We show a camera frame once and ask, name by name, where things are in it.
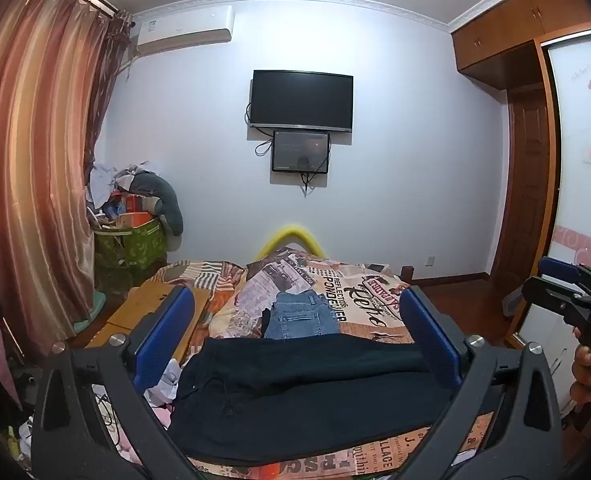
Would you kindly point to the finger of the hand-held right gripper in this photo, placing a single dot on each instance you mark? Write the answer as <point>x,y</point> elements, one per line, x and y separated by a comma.
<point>543,294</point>
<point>555,269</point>

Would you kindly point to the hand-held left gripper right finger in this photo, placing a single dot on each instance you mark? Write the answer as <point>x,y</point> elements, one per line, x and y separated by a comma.
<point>428,330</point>

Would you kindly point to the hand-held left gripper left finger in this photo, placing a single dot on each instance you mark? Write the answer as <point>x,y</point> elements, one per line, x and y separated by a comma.
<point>168,330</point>

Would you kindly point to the dark teal pants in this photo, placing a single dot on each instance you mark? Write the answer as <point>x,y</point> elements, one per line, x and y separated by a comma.
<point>300,395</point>

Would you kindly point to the person's right hand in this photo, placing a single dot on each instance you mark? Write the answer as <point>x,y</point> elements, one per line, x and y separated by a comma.
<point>584,362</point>

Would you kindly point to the wooden lap desk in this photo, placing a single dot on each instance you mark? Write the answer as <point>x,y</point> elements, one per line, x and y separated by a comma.
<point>135,305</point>

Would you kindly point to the white crumpled cloth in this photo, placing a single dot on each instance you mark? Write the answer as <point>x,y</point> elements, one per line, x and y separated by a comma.
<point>164,382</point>

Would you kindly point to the teal plastic stool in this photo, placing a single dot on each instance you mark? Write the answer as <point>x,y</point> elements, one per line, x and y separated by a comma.
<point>92,310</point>

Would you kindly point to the printed bed sheet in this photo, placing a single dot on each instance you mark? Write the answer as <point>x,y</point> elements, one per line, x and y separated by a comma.
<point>365,280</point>

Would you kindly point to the white sliding wardrobe door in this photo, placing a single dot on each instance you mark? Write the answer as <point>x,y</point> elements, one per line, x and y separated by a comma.
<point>585,185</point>

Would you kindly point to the brown wooden door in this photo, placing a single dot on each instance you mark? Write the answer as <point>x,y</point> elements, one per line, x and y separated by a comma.
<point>523,185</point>

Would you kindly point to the green storage box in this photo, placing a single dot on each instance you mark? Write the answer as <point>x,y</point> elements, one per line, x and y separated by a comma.
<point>130,245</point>

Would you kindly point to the grey plush toy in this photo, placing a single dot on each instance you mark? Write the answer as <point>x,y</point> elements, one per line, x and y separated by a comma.
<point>168,205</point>

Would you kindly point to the blue jeans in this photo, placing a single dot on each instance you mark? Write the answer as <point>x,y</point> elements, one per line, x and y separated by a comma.
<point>300,312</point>

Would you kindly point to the pile of clothes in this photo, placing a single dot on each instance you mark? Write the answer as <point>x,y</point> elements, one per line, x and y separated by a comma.
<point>110,185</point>

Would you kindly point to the small black monitor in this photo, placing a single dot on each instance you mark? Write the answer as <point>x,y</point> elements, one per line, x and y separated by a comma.
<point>300,151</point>

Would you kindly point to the striped orange curtain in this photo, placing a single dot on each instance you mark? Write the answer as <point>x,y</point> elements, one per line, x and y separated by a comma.
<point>30,150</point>

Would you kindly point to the wooden overhead cabinet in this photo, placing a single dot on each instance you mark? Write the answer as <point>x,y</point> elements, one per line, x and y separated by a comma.
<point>515,30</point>

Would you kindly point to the white air conditioner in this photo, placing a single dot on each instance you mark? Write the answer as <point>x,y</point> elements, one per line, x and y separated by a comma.
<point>183,30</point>

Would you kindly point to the wooden bed post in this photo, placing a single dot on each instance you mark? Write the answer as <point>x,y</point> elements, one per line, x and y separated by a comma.
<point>408,275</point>

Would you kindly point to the yellow curved bed rail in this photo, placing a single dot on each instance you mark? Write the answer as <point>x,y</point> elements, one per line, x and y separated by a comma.
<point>290,235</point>

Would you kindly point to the black wall television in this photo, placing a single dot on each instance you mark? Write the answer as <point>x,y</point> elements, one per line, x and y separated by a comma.
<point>300,100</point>

